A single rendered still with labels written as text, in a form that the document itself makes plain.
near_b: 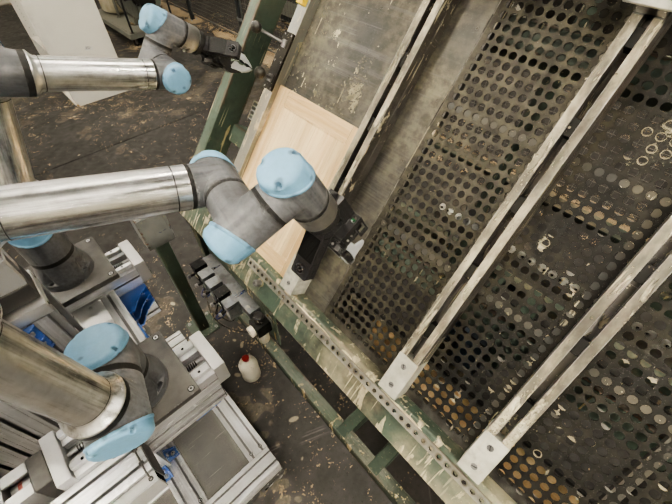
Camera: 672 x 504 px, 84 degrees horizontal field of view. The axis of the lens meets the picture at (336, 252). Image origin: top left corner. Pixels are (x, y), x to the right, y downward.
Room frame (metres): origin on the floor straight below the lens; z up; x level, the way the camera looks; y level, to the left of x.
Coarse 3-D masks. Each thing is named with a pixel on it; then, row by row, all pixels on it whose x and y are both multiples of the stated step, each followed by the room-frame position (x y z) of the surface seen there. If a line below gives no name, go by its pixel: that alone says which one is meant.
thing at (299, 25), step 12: (312, 0) 1.45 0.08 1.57; (300, 12) 1.44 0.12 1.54; (312, 12) 1.45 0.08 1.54; (300, 24) 1.41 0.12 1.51; (300, 36) 1.41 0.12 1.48; (288, 60) 1.37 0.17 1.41; (288, 72) 1.37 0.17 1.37; (276, 84) 1.33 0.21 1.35; (264, 96) 1.33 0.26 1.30; (264, 108) 1.30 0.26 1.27; (252, 120) 1.30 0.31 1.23; (264, 120) 1.28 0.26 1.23; (252, 132) 1.26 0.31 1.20; (252, 144) 1.24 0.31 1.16; (240, 156) 1.23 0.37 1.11; (240, 168) 1.20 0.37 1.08
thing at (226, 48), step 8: (208, 40) 1.24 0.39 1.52; (216, 40) 1.24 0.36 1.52; (224, 40) 1.24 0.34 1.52; (208, 48) 1.23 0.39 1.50; (216, 48) 1.22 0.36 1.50; (224, 48) 1.22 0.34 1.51; (232, 48) 1.21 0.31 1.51; (240, 48) 1.23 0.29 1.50; (224, 56) 1.22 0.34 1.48; (232, 56) 1.21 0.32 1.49
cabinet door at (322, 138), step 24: (288, 96) 1.29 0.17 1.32; (288, 120) 1.23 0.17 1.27; (312, 120) 1.16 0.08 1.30; (336, 120) 1.11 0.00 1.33; (264, 144) 1.22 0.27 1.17; (288, 144) 1.16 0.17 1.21; (312, 144) 1.11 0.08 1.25; (336, 144) 1.06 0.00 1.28; (336, 168) 0.99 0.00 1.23; (288, 240) 0.91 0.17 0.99; (288, 264) 0.84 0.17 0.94
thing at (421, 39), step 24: (432, 0) 1.13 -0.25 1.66; (456, 0) 1.13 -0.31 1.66; (432, 24) 1.07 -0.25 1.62; (408, 48) 1.08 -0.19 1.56; (432, 48) 1.08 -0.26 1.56; (408, 72) 1.03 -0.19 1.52; (384, 96) 1.02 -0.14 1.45; (408, 96) 1.04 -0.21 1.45; (384, 120) 0.97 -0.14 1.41; (360, 144) 0.97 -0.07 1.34; (360, 168) 0.92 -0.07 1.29; (336, 192) 0.90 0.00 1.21; (288, 288) 0.74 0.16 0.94
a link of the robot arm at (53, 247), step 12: (24, 240) 0.67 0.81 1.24; (36, 240) 0.68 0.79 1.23; (48, 240) 0.70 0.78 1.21; (60, 240) 0.72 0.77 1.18; (24, 252) 0.67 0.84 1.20; (36, 252) 0.67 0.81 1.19; (48, 252) 0.68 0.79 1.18; (60, 252) 0.70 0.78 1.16; (36, 264) 0.67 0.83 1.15; (48, 264) 0.67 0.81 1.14
